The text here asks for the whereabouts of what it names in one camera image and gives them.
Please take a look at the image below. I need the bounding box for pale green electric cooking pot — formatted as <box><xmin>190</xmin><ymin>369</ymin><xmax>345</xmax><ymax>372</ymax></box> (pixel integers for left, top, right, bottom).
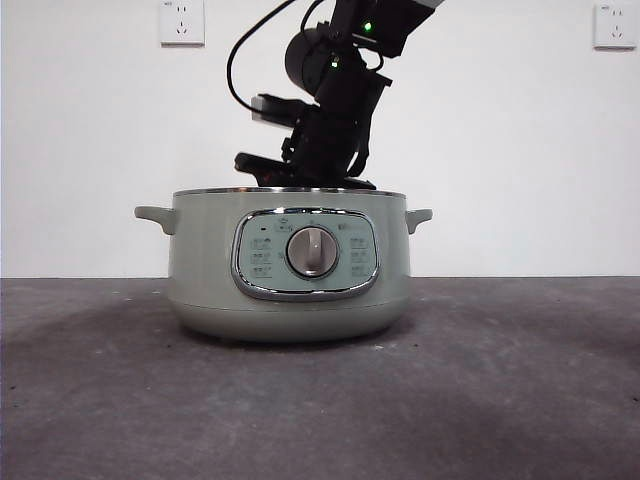
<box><xmin>133</xmin><ymin>186</ymin><xmax>434</xmax><ymax>345</ymax></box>

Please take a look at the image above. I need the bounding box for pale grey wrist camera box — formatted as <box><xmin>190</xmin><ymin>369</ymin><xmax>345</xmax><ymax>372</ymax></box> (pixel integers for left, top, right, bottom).
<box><xmin>251</xmin><ymin>93</ymin><xmax>321</xmax><ymax>132</ymax></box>

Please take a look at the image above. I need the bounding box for black camera cable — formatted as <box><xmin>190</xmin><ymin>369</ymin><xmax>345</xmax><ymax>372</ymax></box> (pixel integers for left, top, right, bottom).
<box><xmin>226</xmin><ymin>0</ymin><xmax>294</xmax><ymax>114</ymax></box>

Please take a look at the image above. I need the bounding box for white wall socket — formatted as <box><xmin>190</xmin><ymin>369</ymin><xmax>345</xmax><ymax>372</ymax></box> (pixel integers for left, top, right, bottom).
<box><xmin>159</xmin><ymin>0</ymin><xmax>206</xmax><ymax>49</ymax></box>
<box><xmin>592</xmin><ymin>4</ymin><xmax>637</xmax><ymax>51</ymax></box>

